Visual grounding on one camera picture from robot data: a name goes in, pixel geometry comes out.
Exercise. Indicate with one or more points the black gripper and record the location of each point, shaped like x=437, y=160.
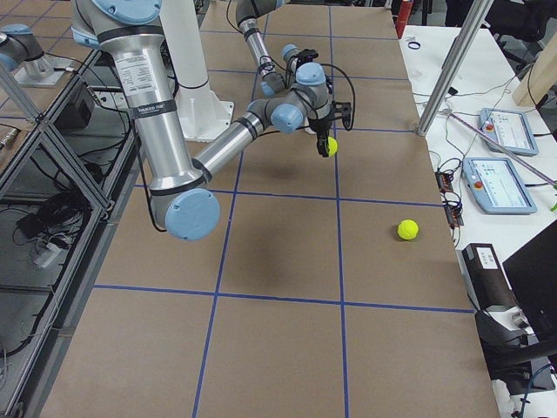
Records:
x=319, y=129

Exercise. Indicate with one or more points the tennis ball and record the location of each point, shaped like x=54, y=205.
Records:
x=408, y=229
x=333, y=145

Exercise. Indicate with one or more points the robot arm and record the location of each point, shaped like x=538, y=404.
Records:
x=267, y=56
x=131, y=32

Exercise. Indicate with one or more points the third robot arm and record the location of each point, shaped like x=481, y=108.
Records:
x=18, y=45

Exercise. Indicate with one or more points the teach pendant near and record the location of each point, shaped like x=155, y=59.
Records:
x=496, y=186

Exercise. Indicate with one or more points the teach pendant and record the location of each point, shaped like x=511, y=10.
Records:
x=496, y=186
x=510, y=129

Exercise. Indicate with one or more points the teach pendant far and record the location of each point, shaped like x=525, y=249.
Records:
x=510, y=129

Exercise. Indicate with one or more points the black box with label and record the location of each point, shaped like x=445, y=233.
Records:
x=487, y=278

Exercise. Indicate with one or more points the black computer monitor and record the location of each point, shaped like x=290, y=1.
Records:
x=531, y=272

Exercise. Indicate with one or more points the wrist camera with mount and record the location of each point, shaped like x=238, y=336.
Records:
x=307, y=56
x=343, y=111

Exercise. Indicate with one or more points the white camera stand base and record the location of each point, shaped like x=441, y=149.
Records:
x=203, y=116

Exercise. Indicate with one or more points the aluminium frame post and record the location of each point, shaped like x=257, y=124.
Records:
x=453, y=62

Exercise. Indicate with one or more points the white camera stand column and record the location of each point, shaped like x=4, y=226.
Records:
x=182, y=36

